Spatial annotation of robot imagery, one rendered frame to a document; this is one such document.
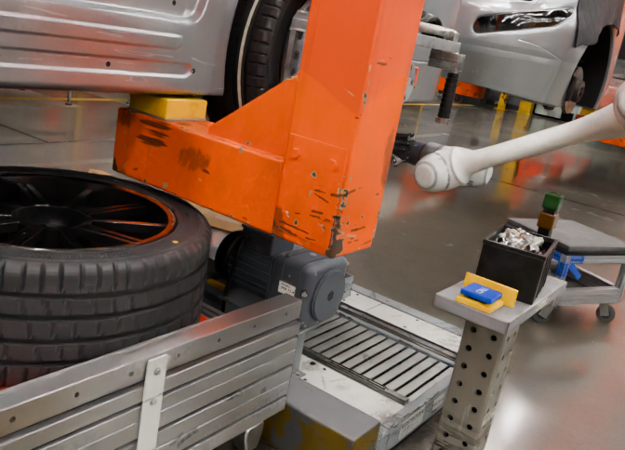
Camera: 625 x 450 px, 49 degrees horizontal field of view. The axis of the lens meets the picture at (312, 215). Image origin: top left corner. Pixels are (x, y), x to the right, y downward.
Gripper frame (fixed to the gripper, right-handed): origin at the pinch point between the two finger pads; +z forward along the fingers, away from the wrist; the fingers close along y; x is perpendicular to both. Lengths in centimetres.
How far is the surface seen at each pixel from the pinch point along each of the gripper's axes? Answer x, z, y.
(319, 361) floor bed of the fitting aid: -12, -21, -69
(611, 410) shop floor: -62, -88, -28
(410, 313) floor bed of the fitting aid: -49, -22, -30
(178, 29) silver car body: 74, 9, -38
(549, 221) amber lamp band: 10, -66, -16
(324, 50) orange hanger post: 76, -32, -37
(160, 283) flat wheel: 62, -23, -88
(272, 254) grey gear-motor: 22, -11, -58
